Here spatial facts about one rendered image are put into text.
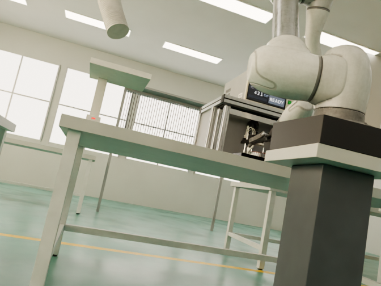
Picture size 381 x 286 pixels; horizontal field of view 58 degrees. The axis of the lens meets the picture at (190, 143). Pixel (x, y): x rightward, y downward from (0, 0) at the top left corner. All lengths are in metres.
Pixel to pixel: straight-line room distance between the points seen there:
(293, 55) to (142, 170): 7.16
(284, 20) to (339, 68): 0.31
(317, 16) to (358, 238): 0.96
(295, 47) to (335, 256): 0.65
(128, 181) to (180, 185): 1.25
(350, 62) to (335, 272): 0.63
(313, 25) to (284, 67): 0.58
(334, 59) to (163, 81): 7.45
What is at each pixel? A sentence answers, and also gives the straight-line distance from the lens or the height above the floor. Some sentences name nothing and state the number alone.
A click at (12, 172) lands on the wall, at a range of 8.19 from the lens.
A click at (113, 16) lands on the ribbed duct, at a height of 1.64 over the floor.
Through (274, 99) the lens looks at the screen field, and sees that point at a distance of 2.10.
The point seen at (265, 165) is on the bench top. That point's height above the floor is 0.73.
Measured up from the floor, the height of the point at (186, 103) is 1.90.
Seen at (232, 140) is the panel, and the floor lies 0.90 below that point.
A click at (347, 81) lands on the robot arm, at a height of 0.97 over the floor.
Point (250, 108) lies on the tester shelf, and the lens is 1.98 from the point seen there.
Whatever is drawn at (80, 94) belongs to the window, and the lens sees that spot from 8.23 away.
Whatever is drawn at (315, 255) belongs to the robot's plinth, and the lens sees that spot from 1.08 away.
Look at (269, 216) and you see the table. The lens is 3.22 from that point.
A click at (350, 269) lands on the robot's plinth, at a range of 1.15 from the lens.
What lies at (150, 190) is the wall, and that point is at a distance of 8.18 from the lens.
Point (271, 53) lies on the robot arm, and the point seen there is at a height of 1.02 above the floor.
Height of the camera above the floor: 0.55
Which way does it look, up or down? 8 degrees up
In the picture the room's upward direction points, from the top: 11 degrees clockwise
